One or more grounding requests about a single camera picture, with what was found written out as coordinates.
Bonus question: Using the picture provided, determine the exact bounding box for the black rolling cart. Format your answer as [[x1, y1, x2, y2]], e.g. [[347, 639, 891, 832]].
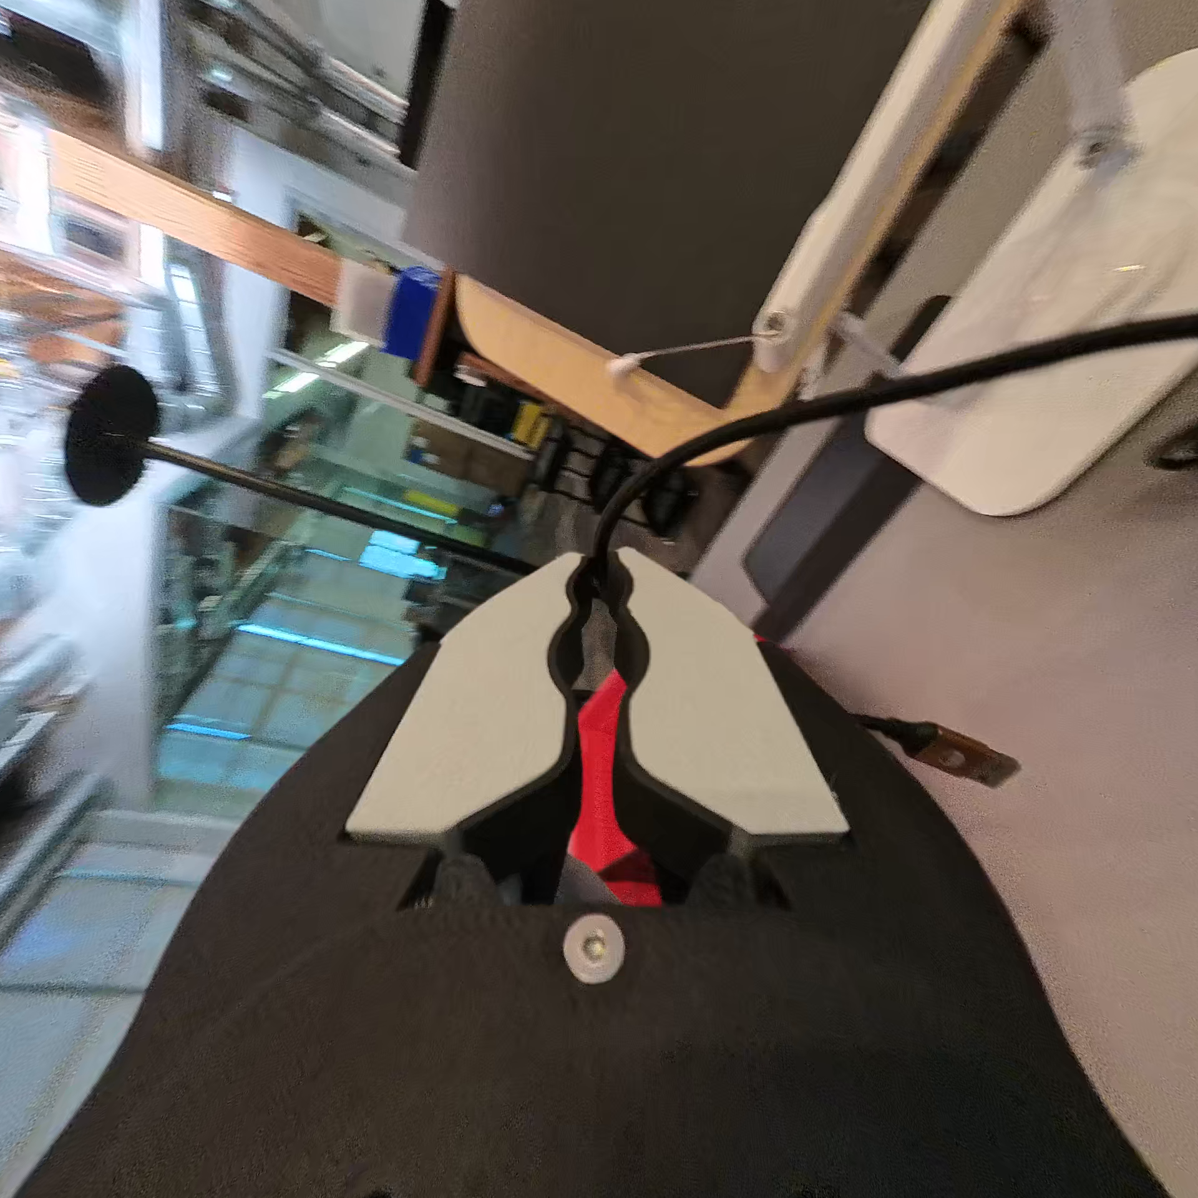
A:
[[532, 423, 701, 540]]

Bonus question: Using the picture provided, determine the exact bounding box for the black round-base pole stand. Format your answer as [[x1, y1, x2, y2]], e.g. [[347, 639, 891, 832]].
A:
[[65, 363, 547, 573]]

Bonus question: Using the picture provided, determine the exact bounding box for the wooden beam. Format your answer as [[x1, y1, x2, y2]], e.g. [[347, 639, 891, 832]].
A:
[[48, 129, 354, 313]]

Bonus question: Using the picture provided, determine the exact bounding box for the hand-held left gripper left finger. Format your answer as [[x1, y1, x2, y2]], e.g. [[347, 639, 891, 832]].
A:
[[347, 554, 589, 879]]

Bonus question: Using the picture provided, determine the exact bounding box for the small blue desk bin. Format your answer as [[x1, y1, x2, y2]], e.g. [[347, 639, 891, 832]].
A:
[[338, 266, 452, 355]]

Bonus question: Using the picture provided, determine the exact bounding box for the red plastic bin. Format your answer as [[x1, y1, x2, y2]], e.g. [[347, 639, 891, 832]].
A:
[[561, 669, 670, 914]]

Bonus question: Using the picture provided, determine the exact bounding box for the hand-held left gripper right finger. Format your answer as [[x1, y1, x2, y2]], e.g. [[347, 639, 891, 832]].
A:
[[604, 550, 846, 868]]

